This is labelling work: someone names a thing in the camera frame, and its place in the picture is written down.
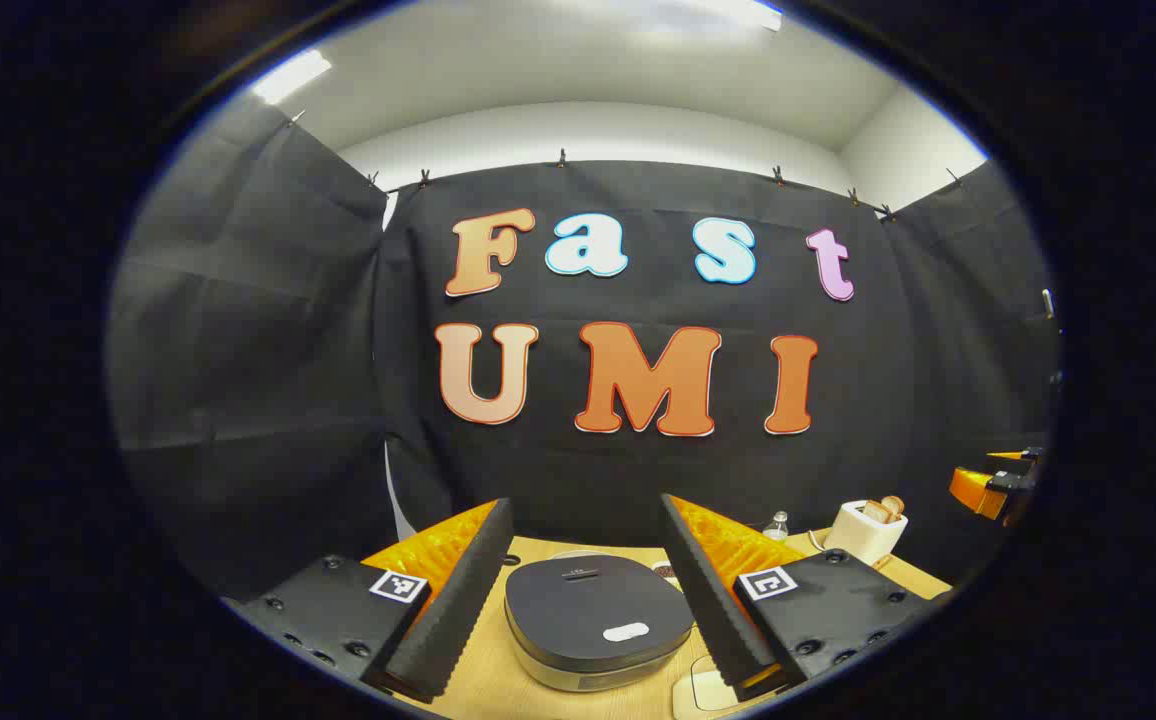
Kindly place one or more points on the white toaster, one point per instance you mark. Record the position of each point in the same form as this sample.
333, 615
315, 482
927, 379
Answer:
863, 540

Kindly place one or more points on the round dish of red beans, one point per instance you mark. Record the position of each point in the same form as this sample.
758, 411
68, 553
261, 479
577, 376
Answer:
665, 571

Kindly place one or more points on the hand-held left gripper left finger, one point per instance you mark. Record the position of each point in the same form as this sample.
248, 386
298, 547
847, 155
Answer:
463, 610

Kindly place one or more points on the ceiling light panel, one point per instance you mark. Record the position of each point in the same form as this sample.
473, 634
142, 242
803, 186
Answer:
290, 77

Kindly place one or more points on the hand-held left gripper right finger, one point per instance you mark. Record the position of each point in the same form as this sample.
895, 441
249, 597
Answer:
713, 610

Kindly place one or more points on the row of black cloth clips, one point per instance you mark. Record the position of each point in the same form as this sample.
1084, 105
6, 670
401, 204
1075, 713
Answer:
560, 158

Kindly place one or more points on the toasted bread slice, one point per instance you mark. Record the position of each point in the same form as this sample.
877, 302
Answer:
876, 511
895, 505

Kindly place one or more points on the black backdrop cloth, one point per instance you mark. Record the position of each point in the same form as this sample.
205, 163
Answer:
288, 350

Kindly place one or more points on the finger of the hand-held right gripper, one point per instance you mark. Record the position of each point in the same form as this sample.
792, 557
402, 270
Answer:
973, 490

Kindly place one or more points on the dark grey rice cooker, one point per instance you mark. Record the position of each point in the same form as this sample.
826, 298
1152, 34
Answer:
588, 610

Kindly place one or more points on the green label plastic bottle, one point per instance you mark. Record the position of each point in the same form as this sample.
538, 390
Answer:
776, 528

